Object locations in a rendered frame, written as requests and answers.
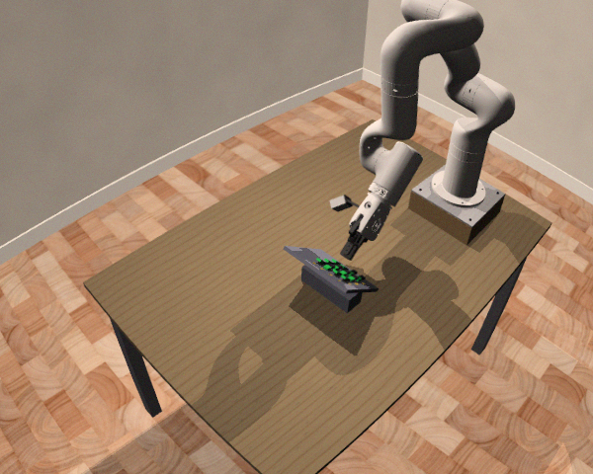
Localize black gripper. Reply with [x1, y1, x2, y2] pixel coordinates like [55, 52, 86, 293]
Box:
[340, 193, 392, 261]

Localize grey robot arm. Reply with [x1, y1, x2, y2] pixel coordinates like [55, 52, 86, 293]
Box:
[360, 0, 515, 207]

